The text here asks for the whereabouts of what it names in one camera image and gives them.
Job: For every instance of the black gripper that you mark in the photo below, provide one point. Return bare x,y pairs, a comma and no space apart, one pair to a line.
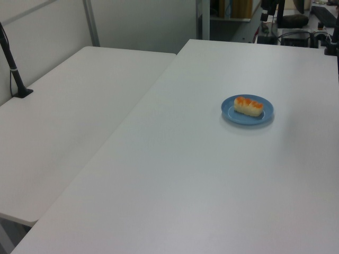
268,4

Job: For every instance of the orange-topped bread loaf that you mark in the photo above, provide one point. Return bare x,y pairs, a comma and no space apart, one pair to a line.
247,107

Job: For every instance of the black robot base box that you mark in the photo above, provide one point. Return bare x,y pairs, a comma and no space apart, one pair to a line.
267,39

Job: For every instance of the dark padded wrist rest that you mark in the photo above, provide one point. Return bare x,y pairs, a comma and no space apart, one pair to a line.
294,21

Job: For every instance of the wooden cabinet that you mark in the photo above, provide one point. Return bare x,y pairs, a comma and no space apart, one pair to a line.
238,9

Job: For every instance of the black flat electronics box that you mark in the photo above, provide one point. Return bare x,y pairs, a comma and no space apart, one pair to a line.
294,42

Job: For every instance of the black keyboard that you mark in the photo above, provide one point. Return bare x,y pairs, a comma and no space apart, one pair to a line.
324,16

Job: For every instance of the blue round plate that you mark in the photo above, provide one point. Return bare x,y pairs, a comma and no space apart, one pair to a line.
228,112

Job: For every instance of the grey metal upright frame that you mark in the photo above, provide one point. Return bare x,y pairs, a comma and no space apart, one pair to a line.
204,21

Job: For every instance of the black clamp mount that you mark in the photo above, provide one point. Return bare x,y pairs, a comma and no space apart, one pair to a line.
331,49

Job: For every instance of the black camera stand pole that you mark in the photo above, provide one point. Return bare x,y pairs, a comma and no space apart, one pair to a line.
13,71

